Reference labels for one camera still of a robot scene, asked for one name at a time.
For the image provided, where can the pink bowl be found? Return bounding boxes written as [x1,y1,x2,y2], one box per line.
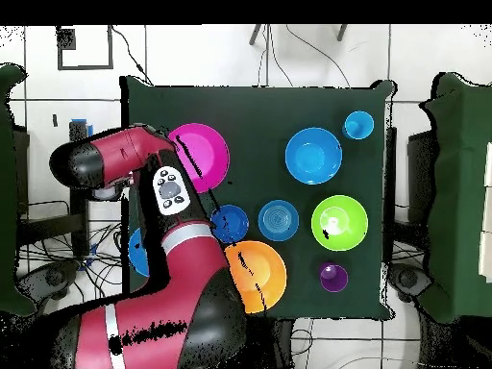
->
[167,122,231,194]

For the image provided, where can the orange bowl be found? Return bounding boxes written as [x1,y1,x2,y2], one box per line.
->
[224,240,288,314]

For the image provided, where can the small dark blue bowl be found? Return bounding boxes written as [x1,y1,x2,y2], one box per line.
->
[209,204,250,244]

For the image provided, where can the small light blue bowl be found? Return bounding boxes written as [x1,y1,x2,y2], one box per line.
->
[258,199,300,243]

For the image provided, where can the large blue bowl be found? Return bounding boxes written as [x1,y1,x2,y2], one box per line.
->
[127,227,151,278]
[284,127,344,186]

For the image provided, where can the dark green tablecloth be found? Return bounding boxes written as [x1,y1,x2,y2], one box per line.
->
[119,74,399,322]

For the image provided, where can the lime green bowl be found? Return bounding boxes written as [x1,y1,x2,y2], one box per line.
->
[310,194,369,252]

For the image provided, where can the purple cup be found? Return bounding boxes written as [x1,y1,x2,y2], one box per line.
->
[318,261,350,294]

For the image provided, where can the light blue cup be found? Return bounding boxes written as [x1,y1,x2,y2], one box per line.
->
[341,110,376,141]

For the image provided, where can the grey chair base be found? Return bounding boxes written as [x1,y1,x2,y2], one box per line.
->
[387,262,431,303]
[16,260,82,305]

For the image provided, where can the green cloth covered table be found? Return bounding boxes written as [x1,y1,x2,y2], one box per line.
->
[0,62,37,318]
[416,71,492,324]

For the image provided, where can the black stand post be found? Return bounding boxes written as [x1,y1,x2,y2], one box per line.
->
[381,126,399,264]
[16,118,94,258]

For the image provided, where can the tangled floor cables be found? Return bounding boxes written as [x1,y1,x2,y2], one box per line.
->
[18,222,124,301]

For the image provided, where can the camera tripod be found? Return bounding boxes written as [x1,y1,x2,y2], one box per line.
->
[248,24,349,46]

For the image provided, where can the black floor cable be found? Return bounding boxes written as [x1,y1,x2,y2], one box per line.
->
[284,24,352,88]
[110,25,154,86]

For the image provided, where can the black square floor frame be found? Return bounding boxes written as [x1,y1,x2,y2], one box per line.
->
[56,24,115,71]

